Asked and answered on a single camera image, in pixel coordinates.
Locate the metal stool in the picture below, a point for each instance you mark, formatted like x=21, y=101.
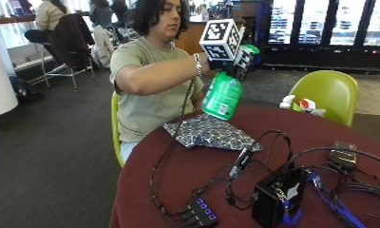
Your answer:
x=63, y=68

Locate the green chair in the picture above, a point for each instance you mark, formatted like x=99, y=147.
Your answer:
x=329, y=95
x=115, y=126

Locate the dark jacket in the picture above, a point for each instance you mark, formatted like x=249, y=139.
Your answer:
x=71, y=41

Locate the black power brick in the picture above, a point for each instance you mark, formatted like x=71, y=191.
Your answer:
x=342, y=154

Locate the black adapter dongle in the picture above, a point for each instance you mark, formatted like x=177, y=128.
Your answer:
x=241, y=161

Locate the glass door refrigerator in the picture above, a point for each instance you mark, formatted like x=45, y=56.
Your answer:
x=324, y=31

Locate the white marker cube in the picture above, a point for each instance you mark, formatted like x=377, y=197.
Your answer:
x=220, y=38

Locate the green spray bottle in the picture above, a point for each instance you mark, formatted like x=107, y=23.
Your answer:
x=223, y=95

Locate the dark backpack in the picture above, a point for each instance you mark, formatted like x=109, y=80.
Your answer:
x=24, y=90

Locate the person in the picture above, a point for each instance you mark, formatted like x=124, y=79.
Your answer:
x=100, y=14
x=45, y=19
x=152, y=79

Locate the patterned blue cloth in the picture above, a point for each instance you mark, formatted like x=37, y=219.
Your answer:
x=211, y=132

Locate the black box device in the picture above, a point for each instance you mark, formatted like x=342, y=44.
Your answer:
x=278, y=198

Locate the black usb hub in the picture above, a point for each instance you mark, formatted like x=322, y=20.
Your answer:
x=201, y=212

